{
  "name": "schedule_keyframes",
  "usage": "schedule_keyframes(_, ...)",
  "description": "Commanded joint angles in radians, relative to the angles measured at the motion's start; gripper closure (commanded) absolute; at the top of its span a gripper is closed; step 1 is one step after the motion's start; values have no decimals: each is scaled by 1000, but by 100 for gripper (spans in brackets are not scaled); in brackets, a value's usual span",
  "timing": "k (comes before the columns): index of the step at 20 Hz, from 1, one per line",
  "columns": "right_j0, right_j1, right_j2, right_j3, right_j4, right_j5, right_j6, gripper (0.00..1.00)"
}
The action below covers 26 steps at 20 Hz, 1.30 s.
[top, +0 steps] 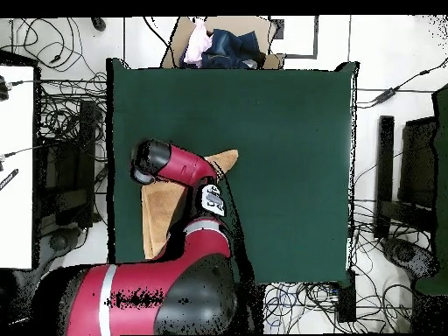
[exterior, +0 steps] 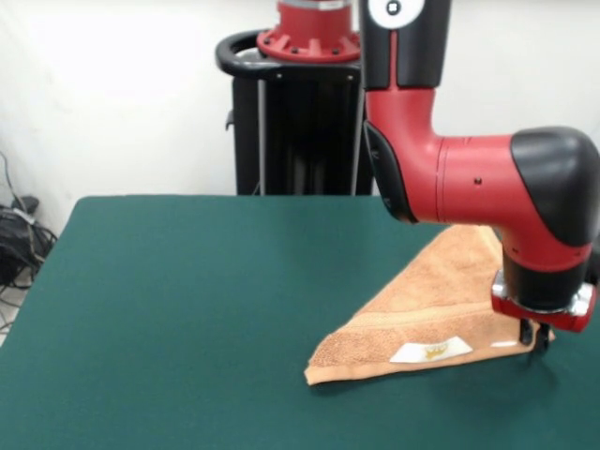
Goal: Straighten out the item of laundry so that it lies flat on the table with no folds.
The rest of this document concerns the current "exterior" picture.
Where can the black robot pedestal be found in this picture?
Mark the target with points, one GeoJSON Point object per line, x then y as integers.
{"type": "Point", "coordinates": [300, 154]}

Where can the dark green table cloth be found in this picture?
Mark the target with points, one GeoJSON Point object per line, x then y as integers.
{"type": "Point", "coordinates": [140, 281]}

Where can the tan terry towel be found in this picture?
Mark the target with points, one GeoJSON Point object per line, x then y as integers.
{"type": "Point", "coordinates": [398, 328]}

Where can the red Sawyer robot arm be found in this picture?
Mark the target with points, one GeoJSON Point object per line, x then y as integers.
{"type": "Point", "coordinates": [469, 183]}

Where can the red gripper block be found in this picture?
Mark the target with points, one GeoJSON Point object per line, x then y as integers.
{"type": "Point", "coordinates": [562, 319]}

